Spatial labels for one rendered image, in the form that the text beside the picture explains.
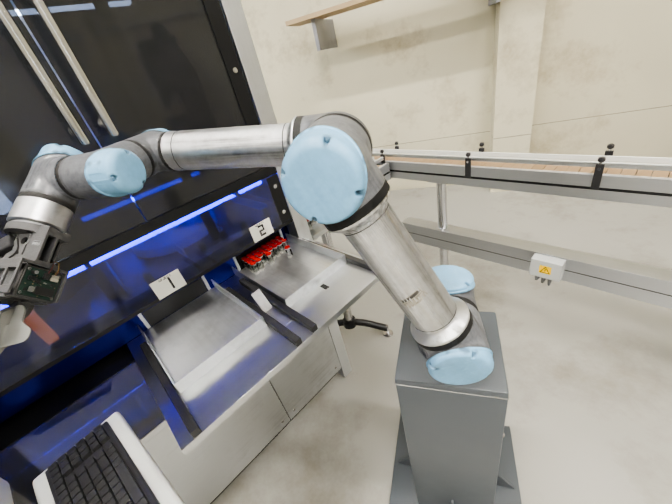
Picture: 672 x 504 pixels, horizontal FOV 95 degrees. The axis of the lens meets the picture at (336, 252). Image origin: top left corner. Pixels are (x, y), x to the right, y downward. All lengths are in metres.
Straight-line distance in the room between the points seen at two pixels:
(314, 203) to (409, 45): 3.11
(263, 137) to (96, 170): 0.26
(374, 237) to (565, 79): 3.27
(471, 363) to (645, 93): 3.44
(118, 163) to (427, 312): 0.56
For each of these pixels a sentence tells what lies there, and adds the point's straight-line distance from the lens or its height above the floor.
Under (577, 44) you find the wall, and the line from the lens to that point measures 3.61.
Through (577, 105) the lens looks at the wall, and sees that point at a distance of 3.71.
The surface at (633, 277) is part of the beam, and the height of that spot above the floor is 0.53.
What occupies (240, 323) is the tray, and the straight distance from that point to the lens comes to 0.97.
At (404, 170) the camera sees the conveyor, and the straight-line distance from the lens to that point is 1.73.
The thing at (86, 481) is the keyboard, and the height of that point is 0.83.
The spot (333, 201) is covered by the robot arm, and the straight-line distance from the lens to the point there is 0.41.
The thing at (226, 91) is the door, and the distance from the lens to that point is 1.06.
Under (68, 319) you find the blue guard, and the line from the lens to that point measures 1.03.
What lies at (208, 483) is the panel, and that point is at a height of 0.19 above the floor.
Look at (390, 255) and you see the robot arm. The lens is 0.47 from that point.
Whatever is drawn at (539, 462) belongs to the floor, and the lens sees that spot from 1.65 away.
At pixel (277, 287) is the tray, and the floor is 0.88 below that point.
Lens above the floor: 1.47
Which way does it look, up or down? 32 degrees down
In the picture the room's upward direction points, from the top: 15 degrees counter-clockwise
